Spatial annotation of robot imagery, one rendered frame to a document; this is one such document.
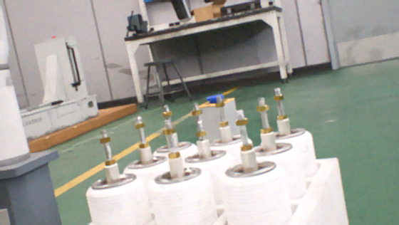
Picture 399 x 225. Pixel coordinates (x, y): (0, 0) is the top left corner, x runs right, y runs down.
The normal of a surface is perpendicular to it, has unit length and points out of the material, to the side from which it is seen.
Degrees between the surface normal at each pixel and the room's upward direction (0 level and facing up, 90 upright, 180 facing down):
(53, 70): 66
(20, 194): 90
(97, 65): 90
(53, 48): 90
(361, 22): 90
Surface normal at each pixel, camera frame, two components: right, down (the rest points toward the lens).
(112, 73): -0.26, 0.16
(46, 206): 0.95, -0.15
